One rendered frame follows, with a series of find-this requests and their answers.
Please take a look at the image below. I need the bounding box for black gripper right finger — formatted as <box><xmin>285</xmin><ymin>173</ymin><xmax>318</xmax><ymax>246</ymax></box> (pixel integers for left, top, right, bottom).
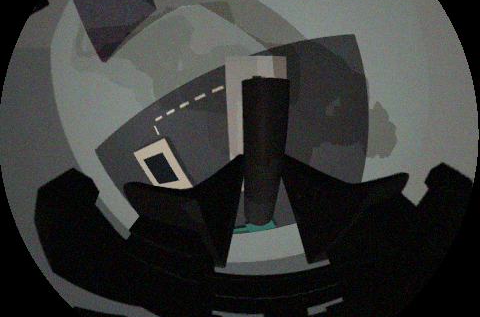
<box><xmin>281</xmin><ymin>154</ymin><xmax>409</xmax><ymax>265</ymax></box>

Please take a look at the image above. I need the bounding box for green flat paddle-shaped tool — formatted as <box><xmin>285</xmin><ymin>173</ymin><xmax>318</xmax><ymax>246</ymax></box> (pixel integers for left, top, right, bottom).
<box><xmin>233</xmin><ymin>220</ymin><xmax>276</xmax><ymax>232</ymax></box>

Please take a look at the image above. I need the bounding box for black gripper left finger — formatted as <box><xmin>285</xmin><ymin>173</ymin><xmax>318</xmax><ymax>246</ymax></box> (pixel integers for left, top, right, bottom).
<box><xmin>123</xmin><ymin>154</ymin><xmax>244</xmax><ymax>268</ymax></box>

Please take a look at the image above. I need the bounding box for beige tile with black rectangle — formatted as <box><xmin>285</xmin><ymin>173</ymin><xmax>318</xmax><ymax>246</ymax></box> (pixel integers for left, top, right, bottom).
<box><xmin>133</xmin><ymin>138</ymin><xmax>193</xmax><ymax>189</ymax></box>

